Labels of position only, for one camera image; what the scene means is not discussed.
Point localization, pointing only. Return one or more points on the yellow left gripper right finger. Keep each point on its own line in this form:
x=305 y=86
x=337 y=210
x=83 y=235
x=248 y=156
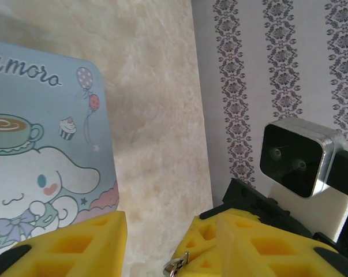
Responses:
x=277 y=259

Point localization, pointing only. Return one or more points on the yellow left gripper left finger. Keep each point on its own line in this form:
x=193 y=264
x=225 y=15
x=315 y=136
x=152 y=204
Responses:
x=75 y=248

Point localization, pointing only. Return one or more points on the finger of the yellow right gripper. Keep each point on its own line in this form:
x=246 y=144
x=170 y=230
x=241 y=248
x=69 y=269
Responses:
x=199 y=254

